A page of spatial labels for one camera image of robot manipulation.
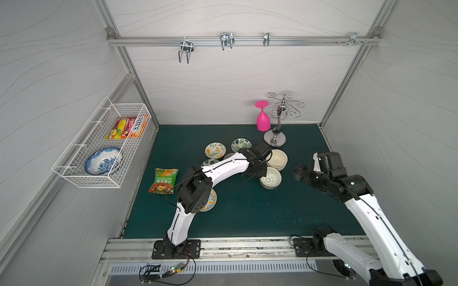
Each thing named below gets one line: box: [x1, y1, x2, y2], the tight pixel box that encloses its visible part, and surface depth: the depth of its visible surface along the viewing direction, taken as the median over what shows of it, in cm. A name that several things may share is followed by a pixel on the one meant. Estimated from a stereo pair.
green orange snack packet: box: [148, 168, 179, 195], surface depth 92 cm
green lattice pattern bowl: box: [259, 166, 283, 190], surface depth 93 cm
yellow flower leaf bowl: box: [204, 141, 227, 160], surface depth 106 cm
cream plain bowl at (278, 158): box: [265, 148, 289, 172], surface depth 98 cm
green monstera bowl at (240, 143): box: [230, 137, 253, 153], surface depth 109 cm
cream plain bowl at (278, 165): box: [265, 162, 288, 172], surface depth 94 cm
